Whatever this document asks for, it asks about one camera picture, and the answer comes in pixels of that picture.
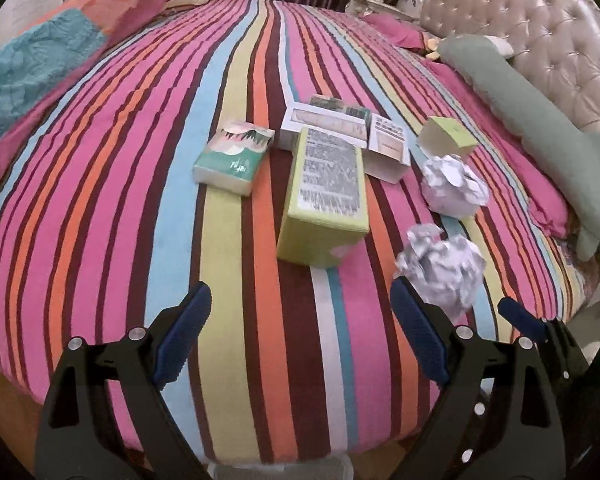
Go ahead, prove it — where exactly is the long green pillow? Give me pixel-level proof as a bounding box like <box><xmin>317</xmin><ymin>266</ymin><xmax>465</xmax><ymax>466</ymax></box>
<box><xmin>437</xmin><ymin>34</ymin><xmax>600</xmax><ymax>261</ymax></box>

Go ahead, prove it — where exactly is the ornate nightstand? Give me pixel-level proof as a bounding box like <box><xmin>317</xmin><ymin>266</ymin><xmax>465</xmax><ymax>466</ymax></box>
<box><xmin>345</xmin><ymin>0</ymin><xmax>423</xmax><ymax>23</ymax></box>

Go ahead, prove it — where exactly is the small green white box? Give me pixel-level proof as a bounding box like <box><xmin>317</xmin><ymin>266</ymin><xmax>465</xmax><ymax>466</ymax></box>
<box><xmin>310</xmin><ymin>94</ymin><xmax>372</xmax><ymax>117</ymax></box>

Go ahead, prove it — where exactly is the small yellow-green box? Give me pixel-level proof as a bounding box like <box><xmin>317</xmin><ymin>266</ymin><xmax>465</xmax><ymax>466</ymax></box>
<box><xmin>416</xmin><ymin>116</ymin><xmax>480</xmax><ymax>162</ymax></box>

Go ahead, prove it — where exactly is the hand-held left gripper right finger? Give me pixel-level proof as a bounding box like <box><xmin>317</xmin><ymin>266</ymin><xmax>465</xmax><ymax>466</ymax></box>
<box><xmin>390</xmin><ymin>276</ymin><xmax>567</xmax><ymax>480</ymax></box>

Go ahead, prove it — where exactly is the teal tissue pack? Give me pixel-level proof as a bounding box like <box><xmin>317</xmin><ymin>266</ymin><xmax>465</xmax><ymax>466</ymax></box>
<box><xmin>194</xmin><ymin>121</ymin><xmax>276</xmax><ymax>197</ymax></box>

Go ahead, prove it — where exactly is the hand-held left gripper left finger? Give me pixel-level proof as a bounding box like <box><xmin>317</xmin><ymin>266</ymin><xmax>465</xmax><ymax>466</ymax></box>
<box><xmin>34</xmin><ymin>281</ymin><xmax>213</xmax><ymax>480</ymax></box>

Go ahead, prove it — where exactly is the teal and orange quilt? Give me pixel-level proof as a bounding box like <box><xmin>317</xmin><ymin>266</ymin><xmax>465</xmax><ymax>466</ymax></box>
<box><xmin>0</xmin><ymin>0</ymin><xmax>226</xmax><ymax>201</ymax></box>

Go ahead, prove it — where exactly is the striped bed sheet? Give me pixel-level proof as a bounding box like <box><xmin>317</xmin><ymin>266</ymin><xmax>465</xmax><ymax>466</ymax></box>
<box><xmin>0</xmin><ymin>0</ymin><xmax>581</xmax><ymax>466</ymax></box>

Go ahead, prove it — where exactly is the white paper ball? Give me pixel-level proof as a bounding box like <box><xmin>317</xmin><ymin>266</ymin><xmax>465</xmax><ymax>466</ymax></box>
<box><xmin>420</xmin><ymin>154</ymin><xmax>490</xmax><ymax>219</ymax></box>
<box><xmin>395</xmin><ymin>224</ymin><xmax>487</xmax><ymax>322</ymax></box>

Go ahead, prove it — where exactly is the white plush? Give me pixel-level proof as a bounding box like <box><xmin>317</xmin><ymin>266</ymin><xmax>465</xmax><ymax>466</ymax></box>
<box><xmin>480</xmin><ymin>35</ymin><xmax>516</xmax><ymax>58</ymax></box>

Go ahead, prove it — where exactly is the tufted beige headboard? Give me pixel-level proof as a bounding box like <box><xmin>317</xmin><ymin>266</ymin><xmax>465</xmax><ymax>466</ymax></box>
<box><xmin>420</xmin><ymin>0</ymin><xmax>600</xmax><ymax>136</ymax></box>

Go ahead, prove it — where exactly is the large yellow-green box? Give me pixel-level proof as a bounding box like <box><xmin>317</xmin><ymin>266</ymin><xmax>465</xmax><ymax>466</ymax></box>
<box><xmin>276</xmin><ymin>126</ymin><xmax>371</xmax><ymax>268</ymax></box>

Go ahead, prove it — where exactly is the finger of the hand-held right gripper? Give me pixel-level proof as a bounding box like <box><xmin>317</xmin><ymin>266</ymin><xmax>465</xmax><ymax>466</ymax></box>
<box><xmin>497</xmin><ymin>297</ymin><xmax>592</xmax><ymax>396</ymax></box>

